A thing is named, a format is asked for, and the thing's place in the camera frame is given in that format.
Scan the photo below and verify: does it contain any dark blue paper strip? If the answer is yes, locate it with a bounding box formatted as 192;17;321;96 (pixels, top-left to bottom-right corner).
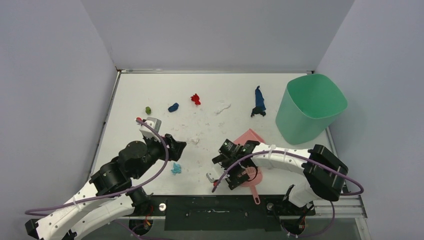
254;85;266;112

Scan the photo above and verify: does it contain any pink plastic dustpan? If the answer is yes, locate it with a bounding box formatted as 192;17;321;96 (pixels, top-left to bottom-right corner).
234;128;265;146

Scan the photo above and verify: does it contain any pink hand brush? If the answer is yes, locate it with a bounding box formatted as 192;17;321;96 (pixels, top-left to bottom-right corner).
241;166;263;205

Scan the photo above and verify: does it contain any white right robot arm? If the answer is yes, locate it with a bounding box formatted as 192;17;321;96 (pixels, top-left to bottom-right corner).
166;134;348;208

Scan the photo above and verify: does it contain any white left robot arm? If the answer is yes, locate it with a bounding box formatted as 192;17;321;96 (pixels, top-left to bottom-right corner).
25;134;187;240

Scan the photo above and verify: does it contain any teal crumpled paper scrap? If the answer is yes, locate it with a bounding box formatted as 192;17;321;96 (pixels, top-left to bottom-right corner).
170;162;182;176

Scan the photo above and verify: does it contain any blue crumpled paper scrap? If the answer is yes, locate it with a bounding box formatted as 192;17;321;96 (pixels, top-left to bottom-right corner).
168;102;180;113

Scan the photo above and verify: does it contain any green crumpled paper scrap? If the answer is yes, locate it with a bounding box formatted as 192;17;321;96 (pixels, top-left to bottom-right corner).
145;106;152;115

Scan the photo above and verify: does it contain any red crumpled paper scrap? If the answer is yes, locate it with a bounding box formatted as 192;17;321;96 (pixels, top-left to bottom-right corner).
190;93;201;106

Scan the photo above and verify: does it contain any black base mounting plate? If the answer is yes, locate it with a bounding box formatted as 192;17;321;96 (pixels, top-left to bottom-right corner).
128;195;316;235

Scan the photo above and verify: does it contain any green plastic waste bin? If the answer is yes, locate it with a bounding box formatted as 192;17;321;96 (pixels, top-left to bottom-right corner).
275;73;348;145

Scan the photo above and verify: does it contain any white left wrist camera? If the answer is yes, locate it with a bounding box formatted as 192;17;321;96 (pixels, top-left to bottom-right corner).
136;117;162;141

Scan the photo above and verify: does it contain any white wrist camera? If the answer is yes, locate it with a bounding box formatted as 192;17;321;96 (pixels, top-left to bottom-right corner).
206;169;222;183
136;117;162;141

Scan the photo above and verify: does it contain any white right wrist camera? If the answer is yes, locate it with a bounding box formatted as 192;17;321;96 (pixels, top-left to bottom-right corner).
206;169;222;183

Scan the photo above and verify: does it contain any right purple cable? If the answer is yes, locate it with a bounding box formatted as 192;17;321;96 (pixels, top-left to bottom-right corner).
211;150;365;239

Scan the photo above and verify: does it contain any purple cable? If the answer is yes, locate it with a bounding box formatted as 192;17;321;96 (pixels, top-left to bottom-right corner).
24;118;170;240
211;150;365;239

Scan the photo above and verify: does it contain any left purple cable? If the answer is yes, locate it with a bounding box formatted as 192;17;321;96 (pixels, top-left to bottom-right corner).
24;118;170;240

